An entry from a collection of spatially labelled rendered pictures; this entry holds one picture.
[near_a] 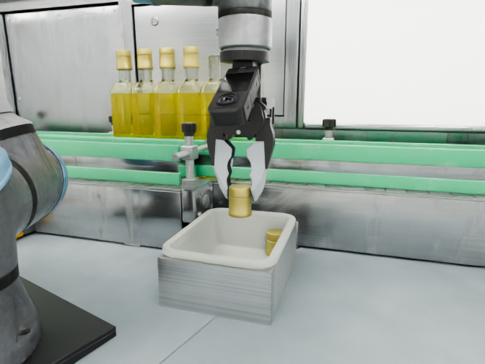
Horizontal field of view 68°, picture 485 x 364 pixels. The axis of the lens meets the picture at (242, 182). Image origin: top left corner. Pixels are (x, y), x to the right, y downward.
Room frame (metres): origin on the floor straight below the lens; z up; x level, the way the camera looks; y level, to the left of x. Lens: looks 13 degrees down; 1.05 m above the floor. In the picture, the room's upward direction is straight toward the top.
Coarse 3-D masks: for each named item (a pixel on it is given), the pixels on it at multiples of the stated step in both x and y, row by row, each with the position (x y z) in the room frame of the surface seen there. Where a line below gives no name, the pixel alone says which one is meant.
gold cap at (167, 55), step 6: (162, 48) 0.83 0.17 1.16; (168, 48) 0.83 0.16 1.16; (162, 54) 0.83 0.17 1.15; (168, 54) 0.83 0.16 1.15; (174, 54) 0.85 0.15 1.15; (162, 60) 0.83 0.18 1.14; (168, 60) 0.83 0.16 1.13; (174, 60) 0.84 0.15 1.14; (162, 66) 0.83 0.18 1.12; (168, 66) 0.83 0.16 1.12; (174, 66) 0.84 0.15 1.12
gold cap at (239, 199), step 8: (240, 184) 0.53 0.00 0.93; (232, 192) 0.51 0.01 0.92; (240, 192) 0.50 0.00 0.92; (248, 192) 0.51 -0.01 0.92; (232, 200) 0.51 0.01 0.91; (240, 200) 0.50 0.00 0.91; (248, 200) 0.51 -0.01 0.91; (232, 208) 0.51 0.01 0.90; (240, 208) 0.50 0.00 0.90; (248, 208) 0.51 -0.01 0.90; (232, 216) 0.51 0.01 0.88; (240, 216) 0.50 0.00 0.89; (248, 216) 0.51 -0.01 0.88
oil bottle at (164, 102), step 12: (156, 84) 0.83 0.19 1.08; (168, 84) 0.82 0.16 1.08; (156, 96) 0.82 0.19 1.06; (168, 96) 0.81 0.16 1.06; (156, 108) 0.82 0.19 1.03; (168, 108) 0.82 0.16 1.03; (156, 120) 0.82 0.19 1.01; (168, 120) 0.82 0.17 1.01; (156, 132) 0.82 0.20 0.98; (168, 132) 0.82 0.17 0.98
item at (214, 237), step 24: (216, 216) 0.67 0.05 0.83; (264, 216) 0.65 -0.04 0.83; (288, 216) 0.64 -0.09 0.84; (168, 240) 0.52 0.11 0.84; (192, 240) 0.57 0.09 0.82; (216, 240) 0.67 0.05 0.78; (240, 240) 0.66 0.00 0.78; (264, 240) 0.65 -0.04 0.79; (240, 264) 0.45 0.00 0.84; (264, 264) 0.44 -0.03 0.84
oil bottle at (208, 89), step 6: (204, 84) 0.79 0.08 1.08; (210, 84) 0.79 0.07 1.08; (216, 84) 0.79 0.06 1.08; (204, 90) 0.79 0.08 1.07; (210, 90) 0.79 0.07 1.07; (216, 90) 0.78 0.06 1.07; (204, 96) 0.79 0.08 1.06; (210, 96) 0.79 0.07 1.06; (204, 102) 0.79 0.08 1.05; (210, 102) 0.79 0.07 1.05; (204, 108) 0.79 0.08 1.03; (204, 114) 0.79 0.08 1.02; (204, 120) 0.79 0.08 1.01; (204, 126) 0.79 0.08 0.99; (204, 132) 0.79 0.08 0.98; (204, 138) 0.79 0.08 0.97
